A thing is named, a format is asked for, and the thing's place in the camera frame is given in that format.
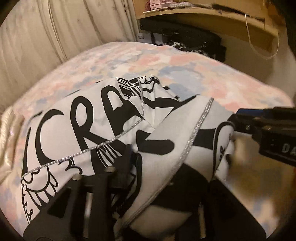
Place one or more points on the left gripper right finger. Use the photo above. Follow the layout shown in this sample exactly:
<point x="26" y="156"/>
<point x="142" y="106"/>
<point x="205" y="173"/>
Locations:
<point x="215" y="213"/>

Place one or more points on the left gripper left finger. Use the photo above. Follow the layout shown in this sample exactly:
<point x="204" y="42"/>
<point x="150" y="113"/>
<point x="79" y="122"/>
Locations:
<point x="81" y="210"/>

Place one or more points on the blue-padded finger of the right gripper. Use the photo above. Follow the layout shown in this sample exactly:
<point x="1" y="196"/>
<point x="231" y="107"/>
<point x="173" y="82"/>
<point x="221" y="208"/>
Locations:
<point x="248" y="111"/>

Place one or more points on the white black graffiti print jacket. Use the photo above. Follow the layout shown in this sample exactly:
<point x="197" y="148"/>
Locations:
<point x="180" y="144"/>

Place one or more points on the pastel patterned bed cover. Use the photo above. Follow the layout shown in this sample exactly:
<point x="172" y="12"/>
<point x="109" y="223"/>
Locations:
<point x="185" y="73"/>

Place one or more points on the wooden shelf desk unit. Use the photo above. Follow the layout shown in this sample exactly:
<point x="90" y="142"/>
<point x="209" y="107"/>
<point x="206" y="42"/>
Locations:
<point x="235" y="25"/>

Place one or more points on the cream shiny puffer jacket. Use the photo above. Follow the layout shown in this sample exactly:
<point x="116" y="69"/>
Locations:
<point x="11" y="124"/>

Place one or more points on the beige patterned curtain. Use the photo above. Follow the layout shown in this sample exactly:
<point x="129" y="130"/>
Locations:
<point x="38" y="36"/>

